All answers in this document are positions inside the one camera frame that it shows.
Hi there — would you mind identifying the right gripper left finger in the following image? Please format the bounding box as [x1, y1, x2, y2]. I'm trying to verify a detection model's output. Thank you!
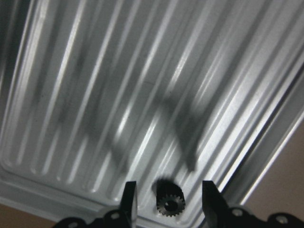
[120, 181, 138, 226]

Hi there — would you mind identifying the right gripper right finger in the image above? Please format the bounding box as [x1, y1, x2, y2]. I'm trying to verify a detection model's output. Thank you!
[202, 180, 228, 228]

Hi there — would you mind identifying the ribbed metal tray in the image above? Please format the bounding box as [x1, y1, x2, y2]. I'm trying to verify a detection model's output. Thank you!
[0, 0, 304, 228]

